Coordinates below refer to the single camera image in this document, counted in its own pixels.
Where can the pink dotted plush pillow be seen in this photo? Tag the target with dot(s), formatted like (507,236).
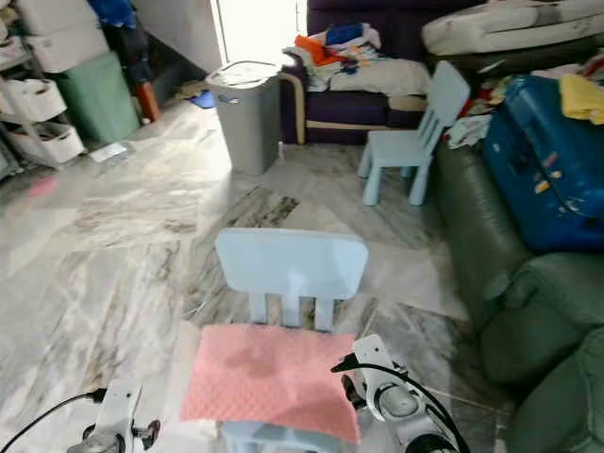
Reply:
(269,387)

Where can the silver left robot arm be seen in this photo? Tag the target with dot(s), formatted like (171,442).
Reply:
(99,445)

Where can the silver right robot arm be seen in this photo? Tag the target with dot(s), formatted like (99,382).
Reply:
(401,406)

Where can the dark green leather sofa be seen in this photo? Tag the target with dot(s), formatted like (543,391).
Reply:
(543,321)

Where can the dark purple sofa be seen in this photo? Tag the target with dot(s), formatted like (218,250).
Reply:
(340,109)

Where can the light blue child chair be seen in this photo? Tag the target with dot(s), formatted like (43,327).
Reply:
(429,118)
(291,264)

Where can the blue hard-shell suitcase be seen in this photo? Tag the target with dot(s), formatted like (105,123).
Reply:
(543,165)

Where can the grey lidded trash bin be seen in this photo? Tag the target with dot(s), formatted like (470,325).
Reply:
(245,118)

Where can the mixed laundry heap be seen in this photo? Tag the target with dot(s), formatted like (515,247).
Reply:
(481,118)

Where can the cream blanket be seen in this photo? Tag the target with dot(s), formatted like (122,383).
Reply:
(379,77)

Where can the small blue floor item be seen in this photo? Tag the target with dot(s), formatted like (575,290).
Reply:
(201,98)

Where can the white paper sheet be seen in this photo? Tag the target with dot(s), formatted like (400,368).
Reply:
(109,150)

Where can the colourful clothes pile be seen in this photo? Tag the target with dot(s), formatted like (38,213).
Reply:
(335,45)

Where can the brown wooden leg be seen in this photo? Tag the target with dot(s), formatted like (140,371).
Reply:
(146,100)

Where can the yellow cloth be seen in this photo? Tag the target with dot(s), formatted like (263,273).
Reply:
(583,99)

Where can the white basket shelf rack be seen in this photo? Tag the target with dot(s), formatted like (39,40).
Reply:
(38,102)

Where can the green storage bin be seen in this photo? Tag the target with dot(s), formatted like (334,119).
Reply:
(99,99)

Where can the white folded quilt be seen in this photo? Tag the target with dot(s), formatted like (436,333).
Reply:
(500,26)

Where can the dark blue hanging bag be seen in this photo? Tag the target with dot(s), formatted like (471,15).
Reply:
(118,21)

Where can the white stacked storage boxes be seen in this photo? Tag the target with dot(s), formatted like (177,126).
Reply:
(61,33)

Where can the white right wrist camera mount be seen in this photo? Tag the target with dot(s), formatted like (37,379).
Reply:
(373,354)

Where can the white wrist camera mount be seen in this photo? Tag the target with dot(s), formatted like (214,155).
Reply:
(121,406)
(373,354)

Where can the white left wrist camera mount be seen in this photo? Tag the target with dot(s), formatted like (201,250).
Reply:
(121,406)

